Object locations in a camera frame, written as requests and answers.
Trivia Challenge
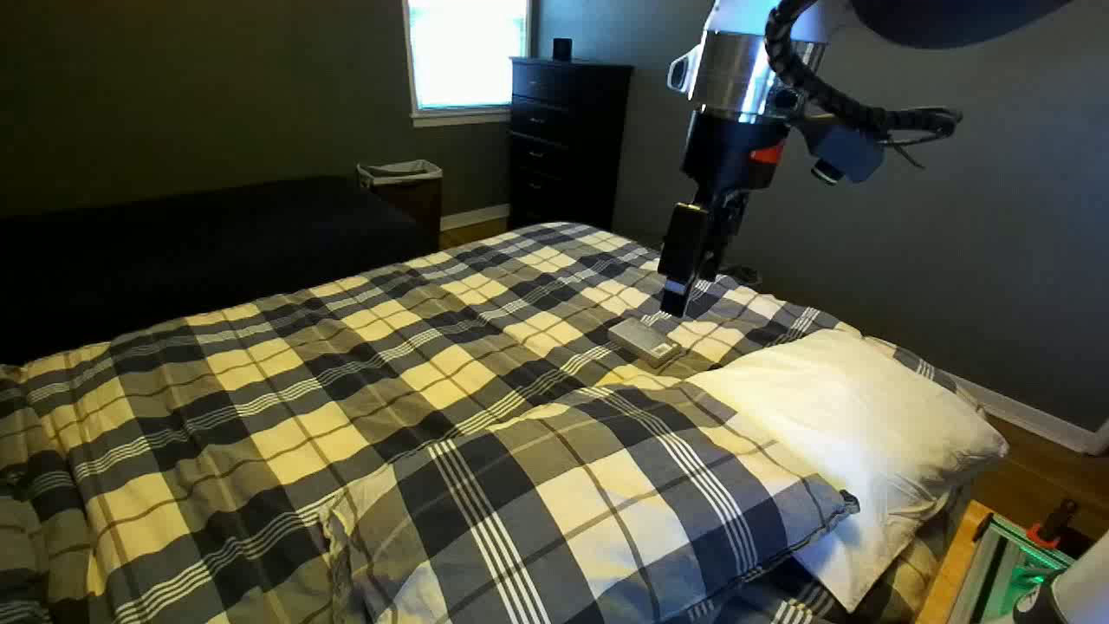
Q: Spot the white object at corner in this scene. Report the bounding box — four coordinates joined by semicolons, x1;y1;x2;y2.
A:
1049;533;1109;624

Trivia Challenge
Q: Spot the bright window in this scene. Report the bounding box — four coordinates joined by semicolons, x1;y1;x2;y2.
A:
402;0;534;128

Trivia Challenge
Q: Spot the black tall dresser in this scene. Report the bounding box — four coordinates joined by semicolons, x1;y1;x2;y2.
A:
509;57;630;228

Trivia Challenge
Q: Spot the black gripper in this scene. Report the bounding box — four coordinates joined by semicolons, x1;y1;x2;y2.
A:
659;114;786;318

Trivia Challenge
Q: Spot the blue grey wrist camera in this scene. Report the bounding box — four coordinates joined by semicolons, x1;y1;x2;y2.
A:
799;117;883;187

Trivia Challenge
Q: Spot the checkered blue yellow pillow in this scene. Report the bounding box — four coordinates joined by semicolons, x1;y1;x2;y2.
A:
325;382;855;624

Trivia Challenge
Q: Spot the small dark object on dresser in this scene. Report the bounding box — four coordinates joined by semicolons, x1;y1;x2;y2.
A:
552;36;573;63

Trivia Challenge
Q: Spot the dark wooden nightstand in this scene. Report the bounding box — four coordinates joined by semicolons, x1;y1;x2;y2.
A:
356;158;444;239

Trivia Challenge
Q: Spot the green frame device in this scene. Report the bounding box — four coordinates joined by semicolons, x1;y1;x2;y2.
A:
950;511;1071;624

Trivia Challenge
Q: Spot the checkered plaid bedspread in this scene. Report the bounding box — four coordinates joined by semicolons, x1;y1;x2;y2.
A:
0;221;966;624

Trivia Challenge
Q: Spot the black corrugated cable hose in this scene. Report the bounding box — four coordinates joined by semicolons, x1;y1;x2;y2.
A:
762;0;966;139

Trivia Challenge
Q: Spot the white pillow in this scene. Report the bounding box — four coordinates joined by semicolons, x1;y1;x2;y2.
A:
693;328;1007;608

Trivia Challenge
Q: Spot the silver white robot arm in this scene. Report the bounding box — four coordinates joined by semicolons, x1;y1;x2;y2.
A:
659;0;799;314

